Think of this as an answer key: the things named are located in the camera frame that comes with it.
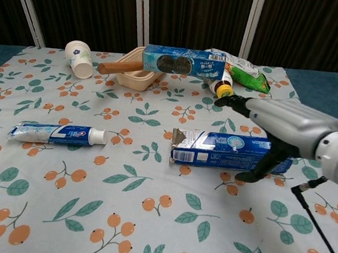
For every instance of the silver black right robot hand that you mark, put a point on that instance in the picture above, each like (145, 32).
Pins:
(289, 120)

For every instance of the blue toothpaste carton box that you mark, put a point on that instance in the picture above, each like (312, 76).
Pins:
(214, 153)

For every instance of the blue white toothpaste tube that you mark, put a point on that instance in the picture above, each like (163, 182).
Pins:
(66, 134)

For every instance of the blue cookie box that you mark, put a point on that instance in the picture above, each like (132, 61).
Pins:
(199, 65)

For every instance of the green silver snack bag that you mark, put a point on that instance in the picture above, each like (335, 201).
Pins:
(248, 75)

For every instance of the brown bottle with yellow cap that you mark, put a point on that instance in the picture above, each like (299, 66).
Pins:
(224, 88)

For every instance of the beige rectangular food tray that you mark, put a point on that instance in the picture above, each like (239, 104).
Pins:
(134, 79)

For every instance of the wooden rolling pin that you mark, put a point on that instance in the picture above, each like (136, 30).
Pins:
(118, 66)

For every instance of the fruit and leaf print tablecloth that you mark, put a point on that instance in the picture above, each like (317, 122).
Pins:
(121, 187)

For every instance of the white flower print paper cup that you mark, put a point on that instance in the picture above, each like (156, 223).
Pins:
(80, 56)

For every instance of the white screen frame post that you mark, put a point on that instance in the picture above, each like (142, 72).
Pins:
(142, 10)
(28, 5)
(252, 24)

